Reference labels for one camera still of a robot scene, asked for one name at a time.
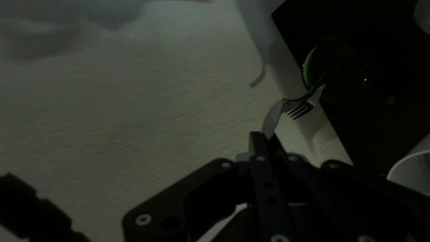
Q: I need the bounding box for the black mug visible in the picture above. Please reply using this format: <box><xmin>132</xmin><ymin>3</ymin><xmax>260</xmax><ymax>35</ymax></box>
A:
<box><xmin>300</xmin><ymin>38</ymin><xmax>391</xmax><ymax>109</ymax></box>

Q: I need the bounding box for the clear plastic measuring cup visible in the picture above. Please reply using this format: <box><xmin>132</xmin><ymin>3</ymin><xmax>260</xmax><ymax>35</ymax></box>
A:
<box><xmin>386</xmin><ymin>150</ymin><xmax>430</xmax><ymax>199</ymax></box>

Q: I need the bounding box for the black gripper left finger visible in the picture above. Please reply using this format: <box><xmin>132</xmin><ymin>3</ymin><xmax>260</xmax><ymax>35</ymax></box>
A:
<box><xmin>247</xmin><ymin>131</ymin><xmax>294</xmax><ymax>242</ymax></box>

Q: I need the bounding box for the black side table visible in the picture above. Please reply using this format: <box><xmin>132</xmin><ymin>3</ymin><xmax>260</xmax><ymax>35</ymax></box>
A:
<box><xmin>270</xmin><ymin>0</ymin><xmax>430</xmax><ymax>180</ymax></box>

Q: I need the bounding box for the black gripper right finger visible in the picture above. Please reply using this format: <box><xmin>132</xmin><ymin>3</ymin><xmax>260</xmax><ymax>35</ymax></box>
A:
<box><xmin>268</xmin><ymin>133</ymin><xmax>328</xmax><ymax>217</ymax></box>

